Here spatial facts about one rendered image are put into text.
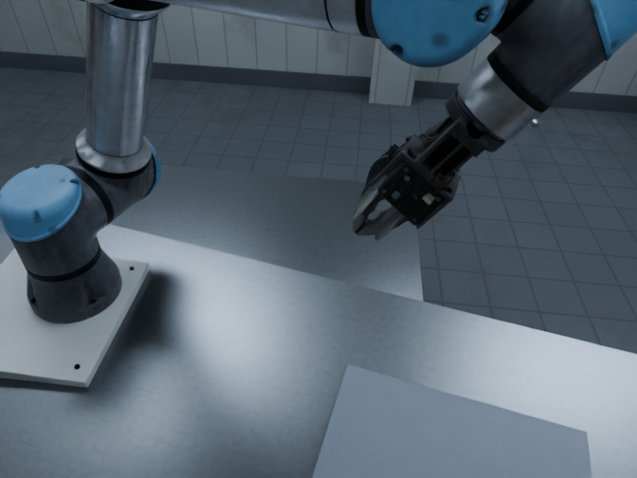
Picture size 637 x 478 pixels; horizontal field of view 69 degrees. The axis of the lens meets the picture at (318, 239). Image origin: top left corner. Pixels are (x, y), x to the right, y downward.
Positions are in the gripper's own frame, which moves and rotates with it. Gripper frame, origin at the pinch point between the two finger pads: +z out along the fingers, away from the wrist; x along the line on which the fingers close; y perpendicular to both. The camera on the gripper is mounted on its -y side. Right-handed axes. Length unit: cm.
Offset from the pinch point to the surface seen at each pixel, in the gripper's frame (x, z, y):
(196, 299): -10.7, 39.0, -3.4
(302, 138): -39, 117, -209
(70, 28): -223, 189, -224
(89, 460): -5.7, 41.4, 26.8
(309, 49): -82, 98, -275
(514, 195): 72, 50, -203
